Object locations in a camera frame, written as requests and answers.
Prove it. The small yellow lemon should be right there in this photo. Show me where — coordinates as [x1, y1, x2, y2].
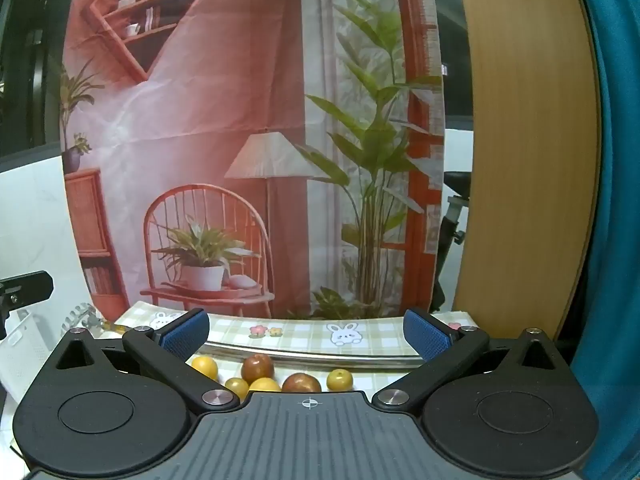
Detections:
[191, 355, 219, 380]

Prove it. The black stand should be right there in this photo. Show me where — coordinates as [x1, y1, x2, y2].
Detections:
[432, 171, 473, 312]

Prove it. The teal cloth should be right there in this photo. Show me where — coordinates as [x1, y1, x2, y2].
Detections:
[565, 0, 640, 480]

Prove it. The large red apple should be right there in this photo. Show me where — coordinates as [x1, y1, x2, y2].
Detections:
[282, 372, 322, 394]

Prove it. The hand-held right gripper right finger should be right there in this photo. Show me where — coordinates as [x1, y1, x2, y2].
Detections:
[372, 308, 568, 415]

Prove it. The wooden panel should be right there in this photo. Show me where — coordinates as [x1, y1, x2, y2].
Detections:
[452, 0, 601, 332]

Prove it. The telescopic metal pole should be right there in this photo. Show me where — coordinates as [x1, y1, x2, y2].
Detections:
[102, 322, 426, 371]

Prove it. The checked bunny print tablecloth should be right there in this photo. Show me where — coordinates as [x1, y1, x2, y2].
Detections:
[112, 302, 481, 396]

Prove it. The dark red apple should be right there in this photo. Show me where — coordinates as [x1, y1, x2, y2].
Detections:
[241, 353, 274, 385]

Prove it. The yellow plum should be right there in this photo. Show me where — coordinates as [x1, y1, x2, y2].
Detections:
[225, 376, 250, 401]

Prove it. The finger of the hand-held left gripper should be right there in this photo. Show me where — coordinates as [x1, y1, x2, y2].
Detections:
[0, 270, 54, 341]

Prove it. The printed room scene backdrop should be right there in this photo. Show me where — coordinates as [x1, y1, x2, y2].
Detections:
[60, 0, 447, 322]

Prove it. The clear serrated pole head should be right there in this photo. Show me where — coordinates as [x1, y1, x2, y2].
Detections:
[61, 302, 108, 335]

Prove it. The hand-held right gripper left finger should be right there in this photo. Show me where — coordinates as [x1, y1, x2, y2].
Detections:
[52, 308, 241, 413]

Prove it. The white plastic basket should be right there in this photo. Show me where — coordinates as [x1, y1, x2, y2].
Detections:
[0, 309, 65, 403]

